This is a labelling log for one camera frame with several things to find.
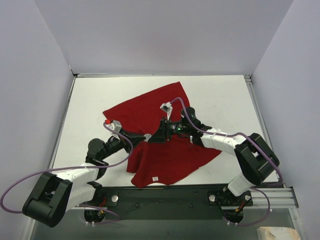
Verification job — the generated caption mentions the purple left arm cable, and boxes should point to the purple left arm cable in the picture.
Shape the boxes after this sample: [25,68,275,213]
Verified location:
[0,122,135,225]

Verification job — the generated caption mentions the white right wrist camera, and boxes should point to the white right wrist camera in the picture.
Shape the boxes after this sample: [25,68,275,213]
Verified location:
[160,102,173,121]

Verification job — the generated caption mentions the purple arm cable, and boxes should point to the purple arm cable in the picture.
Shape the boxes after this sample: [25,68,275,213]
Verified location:
[0,122,135,225]
[169,97,285,227]

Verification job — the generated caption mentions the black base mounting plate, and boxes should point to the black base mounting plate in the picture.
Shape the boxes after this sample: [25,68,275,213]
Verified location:
[84,184,253,223]

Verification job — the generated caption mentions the beige tissue pack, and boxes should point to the beige tissue pack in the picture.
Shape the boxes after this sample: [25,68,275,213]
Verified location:
[257,226,301,240]

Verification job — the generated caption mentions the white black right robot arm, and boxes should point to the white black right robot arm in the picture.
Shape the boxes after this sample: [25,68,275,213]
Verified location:
[148,102,280,197]

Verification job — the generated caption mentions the round brooch badge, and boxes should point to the round brooch badge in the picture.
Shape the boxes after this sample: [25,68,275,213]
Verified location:
[144,133,152,142]

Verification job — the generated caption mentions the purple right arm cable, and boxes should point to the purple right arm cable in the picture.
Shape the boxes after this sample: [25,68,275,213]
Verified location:
[169,97,285,227]

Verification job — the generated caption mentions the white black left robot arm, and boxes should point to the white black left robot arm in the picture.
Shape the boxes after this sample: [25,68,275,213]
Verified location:
[22,130,151,227]

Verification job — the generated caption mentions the red t-shirt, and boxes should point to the red t-shirt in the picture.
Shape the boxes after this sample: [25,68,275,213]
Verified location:
[103,82,221,188]

